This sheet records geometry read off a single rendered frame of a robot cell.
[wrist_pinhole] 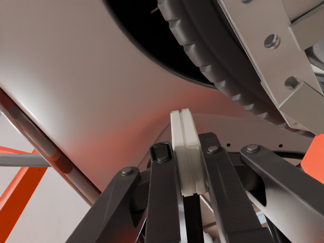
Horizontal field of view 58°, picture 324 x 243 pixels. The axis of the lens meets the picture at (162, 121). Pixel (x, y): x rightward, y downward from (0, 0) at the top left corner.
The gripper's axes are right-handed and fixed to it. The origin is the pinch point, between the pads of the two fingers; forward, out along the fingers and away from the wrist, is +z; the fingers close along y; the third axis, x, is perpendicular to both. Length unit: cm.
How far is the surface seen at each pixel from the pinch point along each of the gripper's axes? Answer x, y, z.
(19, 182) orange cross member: -67, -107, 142
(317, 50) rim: -1.3, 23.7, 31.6
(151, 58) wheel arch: 0, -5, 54
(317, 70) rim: -1.1, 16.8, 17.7
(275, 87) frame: 0.2, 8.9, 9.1
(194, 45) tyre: 4.6, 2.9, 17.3
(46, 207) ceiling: -344, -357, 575
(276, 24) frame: 5.8, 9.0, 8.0
